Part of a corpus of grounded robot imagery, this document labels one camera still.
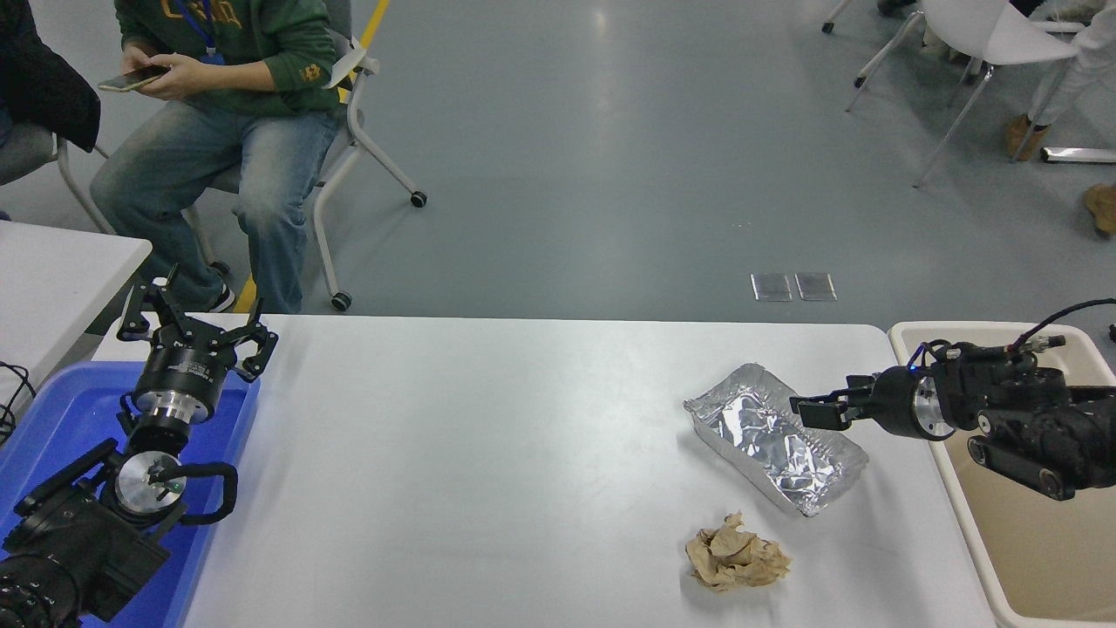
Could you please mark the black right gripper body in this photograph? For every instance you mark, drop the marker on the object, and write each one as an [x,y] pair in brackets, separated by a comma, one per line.
[891,403]

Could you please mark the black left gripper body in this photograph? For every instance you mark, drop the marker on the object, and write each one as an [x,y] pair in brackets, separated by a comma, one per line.
[179,371]

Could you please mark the silver foil tray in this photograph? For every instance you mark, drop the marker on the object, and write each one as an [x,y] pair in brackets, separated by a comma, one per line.
[758,436]

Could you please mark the smartphone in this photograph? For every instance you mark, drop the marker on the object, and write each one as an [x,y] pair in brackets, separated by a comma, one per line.
[120,83]

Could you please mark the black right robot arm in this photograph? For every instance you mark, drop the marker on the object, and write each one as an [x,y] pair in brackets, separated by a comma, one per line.
[1037,436]

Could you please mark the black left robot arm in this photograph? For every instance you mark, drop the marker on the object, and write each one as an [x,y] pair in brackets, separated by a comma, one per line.
[70,541]

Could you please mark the person's left hand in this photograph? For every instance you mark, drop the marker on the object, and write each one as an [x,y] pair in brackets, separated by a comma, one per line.
[183,80]

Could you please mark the person's right hand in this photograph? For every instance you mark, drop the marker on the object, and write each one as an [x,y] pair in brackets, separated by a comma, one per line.
[146,58]

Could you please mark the silver floor outlet cover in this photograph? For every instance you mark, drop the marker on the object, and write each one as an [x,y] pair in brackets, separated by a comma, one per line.
[815,287]
[772,287]

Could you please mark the white side table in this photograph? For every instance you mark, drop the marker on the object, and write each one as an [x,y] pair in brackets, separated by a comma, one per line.
[52,288]

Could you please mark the blue plastic tray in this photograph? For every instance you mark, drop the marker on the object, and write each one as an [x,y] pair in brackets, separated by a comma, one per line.
[61,419]

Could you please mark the crumpled tan paper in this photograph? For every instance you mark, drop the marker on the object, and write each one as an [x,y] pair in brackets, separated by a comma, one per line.
[737,558]

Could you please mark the person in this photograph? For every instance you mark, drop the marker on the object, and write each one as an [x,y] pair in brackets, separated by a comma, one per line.
[261,166]
[44,78]
[894,7]
[1081,78]

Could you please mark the large pale plastic bin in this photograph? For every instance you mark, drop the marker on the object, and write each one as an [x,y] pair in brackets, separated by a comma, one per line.
[1029,558]

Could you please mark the grey chair with castors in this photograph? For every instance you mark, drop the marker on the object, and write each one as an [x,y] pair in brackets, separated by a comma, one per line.
[353,118]

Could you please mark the white bar on floor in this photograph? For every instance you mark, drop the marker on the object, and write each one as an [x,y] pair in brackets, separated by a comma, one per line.
[1081,156]

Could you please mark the chair leg with castor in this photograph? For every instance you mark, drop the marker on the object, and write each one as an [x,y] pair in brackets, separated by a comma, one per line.
[827,28]

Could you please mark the white chair with metal legs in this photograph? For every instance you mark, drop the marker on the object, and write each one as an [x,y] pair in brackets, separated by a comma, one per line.
[1003,35]

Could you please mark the grey chair with white frame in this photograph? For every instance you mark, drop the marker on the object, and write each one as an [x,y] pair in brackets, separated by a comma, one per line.
[26,153]

